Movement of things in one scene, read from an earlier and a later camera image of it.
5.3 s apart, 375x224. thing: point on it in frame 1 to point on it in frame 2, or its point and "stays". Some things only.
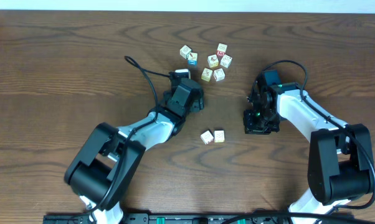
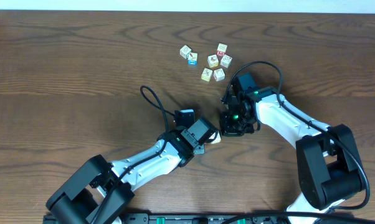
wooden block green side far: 184,51 stays
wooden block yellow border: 207,74 stays
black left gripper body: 201,104 to 183,135
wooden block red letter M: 221,50 stays
